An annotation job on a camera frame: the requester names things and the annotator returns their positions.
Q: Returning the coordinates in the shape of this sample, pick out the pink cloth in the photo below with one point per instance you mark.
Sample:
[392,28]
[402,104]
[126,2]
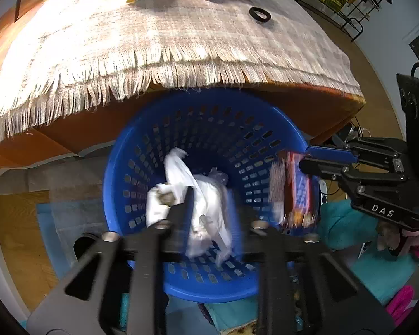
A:
[401,303]

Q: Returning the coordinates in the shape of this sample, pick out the blue plastic laundry basket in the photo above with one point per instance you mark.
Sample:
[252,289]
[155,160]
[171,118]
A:
[209,125]

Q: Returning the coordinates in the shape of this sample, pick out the person's right hand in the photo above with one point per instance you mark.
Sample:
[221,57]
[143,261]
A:
[384,232]

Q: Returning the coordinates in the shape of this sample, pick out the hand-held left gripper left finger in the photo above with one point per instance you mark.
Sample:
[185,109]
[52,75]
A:
[180,216]

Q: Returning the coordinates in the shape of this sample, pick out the red and blue snack packet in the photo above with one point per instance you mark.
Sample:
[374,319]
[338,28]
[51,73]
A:
[296,188]

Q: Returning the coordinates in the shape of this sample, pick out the beige plaid fringed blanket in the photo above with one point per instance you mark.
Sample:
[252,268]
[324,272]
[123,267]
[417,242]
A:
[160,42]

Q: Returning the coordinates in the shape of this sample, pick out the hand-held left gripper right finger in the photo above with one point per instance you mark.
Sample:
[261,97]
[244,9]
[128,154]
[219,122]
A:
[276,268]

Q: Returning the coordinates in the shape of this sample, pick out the pale blue mat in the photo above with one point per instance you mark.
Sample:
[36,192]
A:
[52,216]

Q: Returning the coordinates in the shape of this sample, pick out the teal cloth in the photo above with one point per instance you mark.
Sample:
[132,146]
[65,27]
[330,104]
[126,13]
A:
[345,226]

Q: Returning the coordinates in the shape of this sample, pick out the black drying rack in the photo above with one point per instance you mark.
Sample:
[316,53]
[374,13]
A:
[356,24]

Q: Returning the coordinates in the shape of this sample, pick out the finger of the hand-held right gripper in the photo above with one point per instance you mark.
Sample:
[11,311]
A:
[328,153]
[321,168]

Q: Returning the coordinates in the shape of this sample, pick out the white cloth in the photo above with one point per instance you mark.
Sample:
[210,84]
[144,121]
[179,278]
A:
[209,195]

